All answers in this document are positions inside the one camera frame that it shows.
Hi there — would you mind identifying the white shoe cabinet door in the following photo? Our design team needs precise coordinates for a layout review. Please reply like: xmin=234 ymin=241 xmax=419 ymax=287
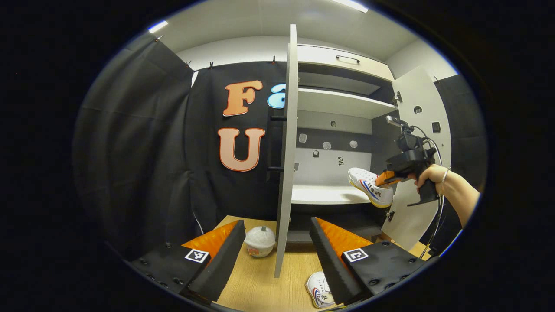
xmin=274 ymin=24 xmax=299 ymax=278
xmin=381 ymin=66 xmax=452 ymax=251

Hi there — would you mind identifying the white striped canvas shoe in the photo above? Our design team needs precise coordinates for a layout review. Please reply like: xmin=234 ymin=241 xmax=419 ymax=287
xmin=305 ymin=271 xmax=336 ymax=309
xmin=348 ymin=167 xmax=394 ymax=208

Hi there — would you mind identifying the white cabinet drawer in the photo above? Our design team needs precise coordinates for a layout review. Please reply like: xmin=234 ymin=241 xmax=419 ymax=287
xmin=297 ymin=45 xmax=395 ymax=81

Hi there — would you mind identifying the white lidded bowl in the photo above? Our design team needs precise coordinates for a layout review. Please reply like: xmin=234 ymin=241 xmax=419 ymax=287
xmin=244 ymin=226 xmax=276 ymax=258

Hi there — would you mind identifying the black backdrop cloth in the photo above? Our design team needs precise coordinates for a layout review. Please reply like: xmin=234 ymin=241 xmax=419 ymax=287
xmin=72 ymin=39 xmax=488 ymax=260

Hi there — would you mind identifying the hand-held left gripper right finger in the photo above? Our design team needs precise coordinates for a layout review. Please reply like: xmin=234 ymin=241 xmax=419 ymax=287
xmin=309 ymin=217 xmax=428 ymax=306

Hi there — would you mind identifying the black door handle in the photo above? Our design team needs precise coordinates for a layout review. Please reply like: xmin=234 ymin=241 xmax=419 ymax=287
xmin=269 ymin=115 xmax=287 ymax=172

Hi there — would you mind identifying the white shoe cabinet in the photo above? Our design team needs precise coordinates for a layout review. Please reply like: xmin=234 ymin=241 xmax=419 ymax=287
xmin=288 ymin=43 xmax=452 ymax=252

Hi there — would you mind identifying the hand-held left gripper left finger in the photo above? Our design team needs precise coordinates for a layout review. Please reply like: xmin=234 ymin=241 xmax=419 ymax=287
xmin=130 ymin=220 xmax=246 ymax=304

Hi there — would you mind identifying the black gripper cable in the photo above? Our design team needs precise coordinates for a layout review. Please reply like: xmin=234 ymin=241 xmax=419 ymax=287
xmin=411 ymin=126 xmax=447 ymax=260

